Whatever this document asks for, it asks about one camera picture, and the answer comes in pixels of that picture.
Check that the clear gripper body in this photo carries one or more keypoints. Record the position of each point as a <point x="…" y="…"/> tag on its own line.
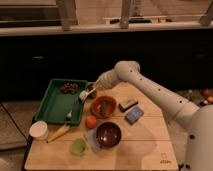
<point x="91" y="88"/>

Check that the black bristle brush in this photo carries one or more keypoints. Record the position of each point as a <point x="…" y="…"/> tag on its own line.
<point x="83" y="95"/>

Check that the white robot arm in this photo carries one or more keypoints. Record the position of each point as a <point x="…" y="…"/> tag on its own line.
<point x="197" y="121"/>

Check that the small metal cup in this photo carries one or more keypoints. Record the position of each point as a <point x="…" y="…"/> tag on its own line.
<point x="92" y="95"/>

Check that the green plastic cup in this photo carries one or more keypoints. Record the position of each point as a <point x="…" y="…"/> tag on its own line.
<point x="78" y="147"/>

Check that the green vegetable in bowl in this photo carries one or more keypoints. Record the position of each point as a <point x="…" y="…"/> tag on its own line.
<point x="103" y="108"/>

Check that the orange bowl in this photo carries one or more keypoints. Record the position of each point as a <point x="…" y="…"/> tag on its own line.
<point x="96" y="106"/>

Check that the bunch of dark grapes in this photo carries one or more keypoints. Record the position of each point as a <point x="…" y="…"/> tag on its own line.
<point x="69" y="88"/>

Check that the orange fruit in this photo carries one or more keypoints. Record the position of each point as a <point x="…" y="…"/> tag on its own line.
<point x="91" y="122"/>

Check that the small white garlic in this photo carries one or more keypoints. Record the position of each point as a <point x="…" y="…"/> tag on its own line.
<point x="69" y="115"/>

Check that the brown block eraser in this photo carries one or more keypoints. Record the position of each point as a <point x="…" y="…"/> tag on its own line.
<point x="127" y="103"/>

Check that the green plastic tray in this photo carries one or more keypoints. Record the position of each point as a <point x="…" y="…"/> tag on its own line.
<point x="55" y="105"/>

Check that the blue cloth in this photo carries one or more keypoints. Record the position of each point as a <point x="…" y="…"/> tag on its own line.
<point x="90" y="137"/>

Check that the blue sponge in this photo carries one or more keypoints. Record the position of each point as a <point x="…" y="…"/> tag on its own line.
<point x="134" y="114"/>

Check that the wooden table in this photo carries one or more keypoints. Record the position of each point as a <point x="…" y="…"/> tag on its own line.
<point x="145" y="145"/>

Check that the dark maroon bowl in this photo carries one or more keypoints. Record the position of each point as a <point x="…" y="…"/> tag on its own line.
<point x="108" y="135"/>

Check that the yellow wooden tool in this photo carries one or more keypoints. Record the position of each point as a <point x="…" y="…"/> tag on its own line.
<point x="57" y="133"/>

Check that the white round container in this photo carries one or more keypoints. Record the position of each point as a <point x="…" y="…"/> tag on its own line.
<point x="39" y="130"/>

